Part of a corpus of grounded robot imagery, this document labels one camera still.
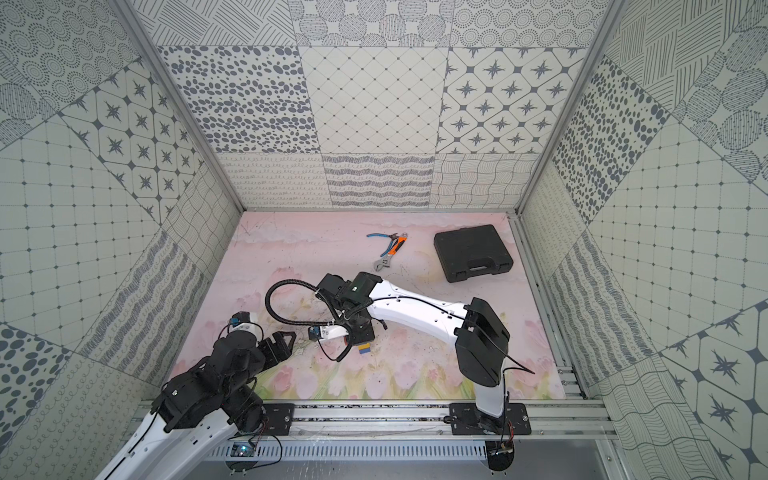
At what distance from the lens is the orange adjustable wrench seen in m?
1.06

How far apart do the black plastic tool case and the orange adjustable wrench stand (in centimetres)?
13

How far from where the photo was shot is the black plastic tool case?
1.01m
